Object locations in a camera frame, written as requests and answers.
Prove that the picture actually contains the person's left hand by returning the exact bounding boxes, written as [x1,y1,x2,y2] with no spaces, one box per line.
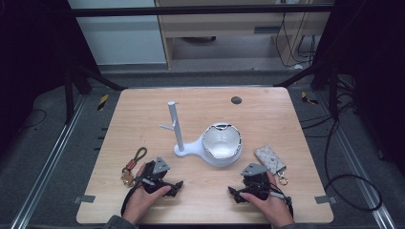
[121,162,172,225]

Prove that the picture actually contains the grey metal table bracket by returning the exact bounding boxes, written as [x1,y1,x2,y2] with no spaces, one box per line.
[73,194,96,205]
[313,195,338,205]

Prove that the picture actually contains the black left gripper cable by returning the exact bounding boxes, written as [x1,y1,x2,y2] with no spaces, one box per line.
[119,177,158,218]

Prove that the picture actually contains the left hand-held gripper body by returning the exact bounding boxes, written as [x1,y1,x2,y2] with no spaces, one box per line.
[139,156,176,196]

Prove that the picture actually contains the person's right hand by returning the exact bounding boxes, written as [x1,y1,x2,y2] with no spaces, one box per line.
[239,171,296,229]

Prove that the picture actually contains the white cabinet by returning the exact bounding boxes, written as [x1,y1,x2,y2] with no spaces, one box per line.
[67,0,169,67]

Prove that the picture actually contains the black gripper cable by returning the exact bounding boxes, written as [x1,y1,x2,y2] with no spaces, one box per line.
[119,177,158,218]
[269,190,295,219]

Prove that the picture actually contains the aluminium floor rail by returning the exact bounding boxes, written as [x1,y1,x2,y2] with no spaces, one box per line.
[10,94,88,229]
[314,91,397,229]

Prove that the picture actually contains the light wooden desk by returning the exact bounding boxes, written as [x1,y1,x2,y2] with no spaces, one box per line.
[155,0,336,70]

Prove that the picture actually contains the olive cord keychain brass clip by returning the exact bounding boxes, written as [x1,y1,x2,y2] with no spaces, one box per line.
[120,146,148,189]

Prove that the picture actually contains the black looped floor cable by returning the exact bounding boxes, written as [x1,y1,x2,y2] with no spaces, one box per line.
[299,104,384,214]

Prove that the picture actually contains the white quilted key case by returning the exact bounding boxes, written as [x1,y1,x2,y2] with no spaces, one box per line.
[253,145,289,187]

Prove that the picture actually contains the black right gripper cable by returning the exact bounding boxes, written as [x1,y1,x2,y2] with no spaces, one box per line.
[269,190,295,219]

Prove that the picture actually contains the dark curtain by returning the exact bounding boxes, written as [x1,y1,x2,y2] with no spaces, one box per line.
[313,0,405,177]
[0,0,100,156]

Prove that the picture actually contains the black metal stand leg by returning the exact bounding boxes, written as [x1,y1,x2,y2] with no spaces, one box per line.
[272,56,341,122]
[62,61,128,126]

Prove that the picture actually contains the black frame crossbar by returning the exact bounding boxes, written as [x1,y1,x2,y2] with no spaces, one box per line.
[68,4,336,19]

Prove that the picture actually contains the white hook stand with bowl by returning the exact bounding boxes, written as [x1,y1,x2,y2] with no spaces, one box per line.
[159,100,244,169]

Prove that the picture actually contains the black hanging desk cables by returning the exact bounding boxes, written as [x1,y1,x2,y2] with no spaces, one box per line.
[274,11,317,69]

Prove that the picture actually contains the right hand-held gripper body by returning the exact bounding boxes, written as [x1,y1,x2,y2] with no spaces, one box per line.
[240,162,272,202]

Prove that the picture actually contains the thin black floor cable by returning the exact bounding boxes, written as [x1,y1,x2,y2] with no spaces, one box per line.
[18,108,48,131]

